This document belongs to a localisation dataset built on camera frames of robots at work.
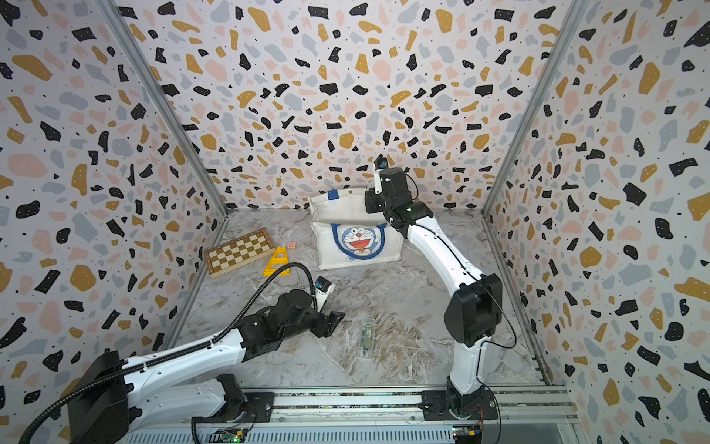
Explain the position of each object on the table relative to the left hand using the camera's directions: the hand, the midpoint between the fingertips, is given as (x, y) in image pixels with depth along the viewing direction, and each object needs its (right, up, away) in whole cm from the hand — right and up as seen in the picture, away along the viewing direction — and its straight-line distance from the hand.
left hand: (339, 308), depth 79 cm
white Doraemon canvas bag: (+1, +21, +15) cm, 26 cm away
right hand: (+10, +34, +5) cm, 36 cm away
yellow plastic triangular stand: (-26, +12, +28) cm, 40 cm away
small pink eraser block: (-23, +17, +31) cm, 42 cm away
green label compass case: (+8, -11, +7) cm, 15 cm away
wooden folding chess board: (-41, +14, +25) cm, 50 cm away
